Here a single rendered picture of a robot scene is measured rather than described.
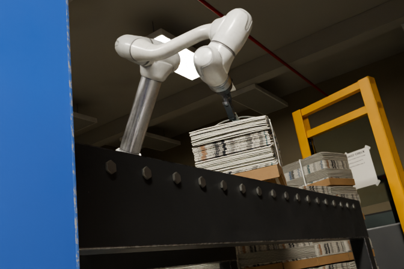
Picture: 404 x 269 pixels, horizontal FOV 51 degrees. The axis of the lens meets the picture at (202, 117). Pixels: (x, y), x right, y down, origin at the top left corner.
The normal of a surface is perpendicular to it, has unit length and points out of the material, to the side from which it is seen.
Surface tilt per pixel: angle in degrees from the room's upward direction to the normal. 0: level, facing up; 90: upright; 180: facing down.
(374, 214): 90
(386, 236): 90
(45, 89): 90
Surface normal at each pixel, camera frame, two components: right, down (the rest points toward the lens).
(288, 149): -0.57, -0.21
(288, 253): 0.61, -0.36
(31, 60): 0.81, -0.31
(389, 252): -0.78, -0.11
